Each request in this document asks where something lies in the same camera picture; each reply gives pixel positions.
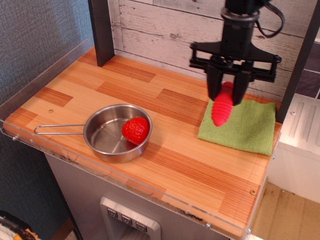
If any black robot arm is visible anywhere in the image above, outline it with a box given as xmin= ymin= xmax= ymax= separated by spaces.
xmin=190 ymin=0 xmax=285 ymax=105

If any yellow black object corner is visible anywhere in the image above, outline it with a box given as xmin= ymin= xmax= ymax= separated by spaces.
xmin=0 ymin=210 xmax=39 ymax=240

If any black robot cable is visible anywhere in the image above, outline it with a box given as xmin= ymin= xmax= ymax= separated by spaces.
xmin=253 ymin=0 xmax=286 ymax=39

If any red handled fork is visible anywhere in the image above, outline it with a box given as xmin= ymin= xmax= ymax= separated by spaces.
xmin=211 ymin=81 xmax=234 ymax=127

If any dark vertical post left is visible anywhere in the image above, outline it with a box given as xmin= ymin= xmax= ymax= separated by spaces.
xmin=88 ymin=0 xmax=115 ymax=67

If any green cloth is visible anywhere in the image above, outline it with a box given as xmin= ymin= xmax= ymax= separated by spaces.
xmin=197 ymin=100 xmax=277 ymax=156

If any white toy sink unit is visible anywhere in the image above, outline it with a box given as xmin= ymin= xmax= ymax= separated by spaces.
xmin=267 ymin=94 xmax=320 ymax=203

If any silver toy dispenser panel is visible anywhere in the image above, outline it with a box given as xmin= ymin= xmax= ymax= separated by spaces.
xmin=100 ymin=196 xmax=162 ymax=240

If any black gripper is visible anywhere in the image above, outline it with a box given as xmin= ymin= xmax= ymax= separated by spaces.
xmin=190 ymin=14 xmax=282 ymax=105

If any clear acrylic table guard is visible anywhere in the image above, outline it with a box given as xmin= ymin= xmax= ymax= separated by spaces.
xmin=1 ymin=38 xmax=271 ymax=240

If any dark vertical post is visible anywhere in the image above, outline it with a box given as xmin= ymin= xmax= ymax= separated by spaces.
xmin=276 ymin=0 xmax=320 ymax=124
xmin=88 ymin=0 xmax=115 ymax=67

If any red toy strawberry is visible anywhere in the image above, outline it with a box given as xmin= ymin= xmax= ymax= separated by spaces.
xmin=121 ymin=116 xmax=150 ymax=146

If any small steel saucepan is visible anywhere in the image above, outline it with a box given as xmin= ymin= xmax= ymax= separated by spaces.
xmin=34 ymin=104 xmax=153 ymax=163

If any dark vertical post right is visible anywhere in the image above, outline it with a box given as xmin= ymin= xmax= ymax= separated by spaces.
xmin=276 ymin=0 xmax=320 ymax=124

